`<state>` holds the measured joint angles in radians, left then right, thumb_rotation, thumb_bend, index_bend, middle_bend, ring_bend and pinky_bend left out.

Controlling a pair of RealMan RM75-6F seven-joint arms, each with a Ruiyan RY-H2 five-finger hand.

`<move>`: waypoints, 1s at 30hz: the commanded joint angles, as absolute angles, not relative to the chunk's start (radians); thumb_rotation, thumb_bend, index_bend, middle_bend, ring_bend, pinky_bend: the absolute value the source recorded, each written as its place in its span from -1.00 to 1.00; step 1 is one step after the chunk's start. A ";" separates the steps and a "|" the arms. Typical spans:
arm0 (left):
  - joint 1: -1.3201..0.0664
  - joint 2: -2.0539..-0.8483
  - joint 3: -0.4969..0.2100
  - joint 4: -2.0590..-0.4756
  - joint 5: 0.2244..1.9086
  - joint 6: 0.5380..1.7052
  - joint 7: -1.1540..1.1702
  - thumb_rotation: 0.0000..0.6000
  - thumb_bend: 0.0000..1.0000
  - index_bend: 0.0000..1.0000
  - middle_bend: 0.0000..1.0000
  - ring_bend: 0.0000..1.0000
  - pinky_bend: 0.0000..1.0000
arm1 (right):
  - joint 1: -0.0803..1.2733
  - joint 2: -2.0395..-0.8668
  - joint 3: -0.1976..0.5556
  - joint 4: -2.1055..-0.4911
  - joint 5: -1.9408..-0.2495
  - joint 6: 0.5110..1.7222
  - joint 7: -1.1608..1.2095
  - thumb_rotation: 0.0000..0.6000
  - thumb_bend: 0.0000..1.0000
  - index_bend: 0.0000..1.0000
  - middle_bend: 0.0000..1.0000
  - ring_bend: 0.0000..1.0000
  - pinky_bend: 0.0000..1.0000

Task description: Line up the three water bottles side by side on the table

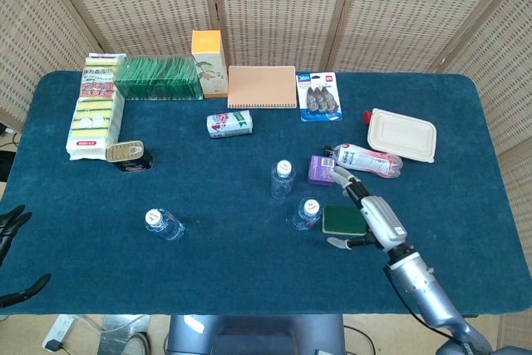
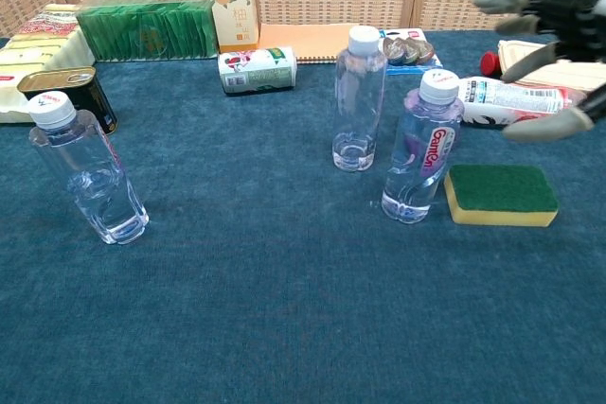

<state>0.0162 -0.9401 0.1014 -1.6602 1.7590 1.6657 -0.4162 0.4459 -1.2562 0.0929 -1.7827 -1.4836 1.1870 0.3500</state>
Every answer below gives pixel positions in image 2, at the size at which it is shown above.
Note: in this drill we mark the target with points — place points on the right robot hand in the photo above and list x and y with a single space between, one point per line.
577 11

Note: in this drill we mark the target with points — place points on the orange spiral notebook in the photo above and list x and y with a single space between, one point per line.
293 42

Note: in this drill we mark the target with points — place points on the white green small packet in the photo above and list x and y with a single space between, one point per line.
255 70

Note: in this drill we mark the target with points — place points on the green yellow scrub sponge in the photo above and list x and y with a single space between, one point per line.
502 188

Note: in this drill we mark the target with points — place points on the clear water bottle white cap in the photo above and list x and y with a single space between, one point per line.
357 101
94 177
416 163

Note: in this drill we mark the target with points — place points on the small red object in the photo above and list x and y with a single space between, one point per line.
490 64

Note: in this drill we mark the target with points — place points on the blue table cloth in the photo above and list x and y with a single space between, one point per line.
237 328

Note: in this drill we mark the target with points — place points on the clear box green sachets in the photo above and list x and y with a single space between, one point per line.
147 35

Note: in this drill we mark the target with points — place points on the yellow sponge multipack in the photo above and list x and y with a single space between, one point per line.
28 49

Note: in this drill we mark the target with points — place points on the black tin gold lid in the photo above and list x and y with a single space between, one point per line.
90 92

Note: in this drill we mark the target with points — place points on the pink white refill pouch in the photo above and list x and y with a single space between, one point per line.
511 96

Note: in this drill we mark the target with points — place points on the blue correction tape blister pack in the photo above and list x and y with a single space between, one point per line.
412 51

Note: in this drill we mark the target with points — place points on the beige lidded food container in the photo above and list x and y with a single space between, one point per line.
517 51

